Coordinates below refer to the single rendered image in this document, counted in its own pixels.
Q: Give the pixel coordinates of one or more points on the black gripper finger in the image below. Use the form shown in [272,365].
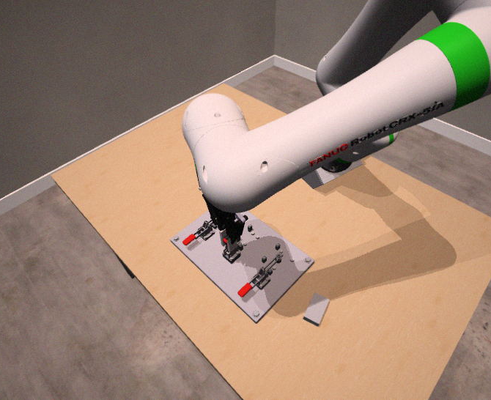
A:
[234,228]
[214,213]

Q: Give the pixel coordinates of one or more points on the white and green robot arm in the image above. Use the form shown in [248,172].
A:
[445,69]

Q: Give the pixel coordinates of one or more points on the toggle clamp with red handle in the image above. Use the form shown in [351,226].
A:
[231,256]
[205,233]
[258,281]

